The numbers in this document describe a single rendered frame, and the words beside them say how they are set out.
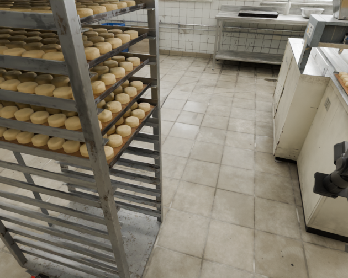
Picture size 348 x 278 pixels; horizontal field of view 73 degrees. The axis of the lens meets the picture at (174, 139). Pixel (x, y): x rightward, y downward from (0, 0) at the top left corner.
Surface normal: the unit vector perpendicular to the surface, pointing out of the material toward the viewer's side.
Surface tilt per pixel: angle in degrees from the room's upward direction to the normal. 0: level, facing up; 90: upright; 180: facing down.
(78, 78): 90
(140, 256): 0
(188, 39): 90
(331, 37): 90
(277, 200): 0
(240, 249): 0
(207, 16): 90
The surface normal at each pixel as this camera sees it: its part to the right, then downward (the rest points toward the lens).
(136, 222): 0.01, -0.82
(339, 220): -0.32, 0.54
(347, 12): -0.29, 0.83
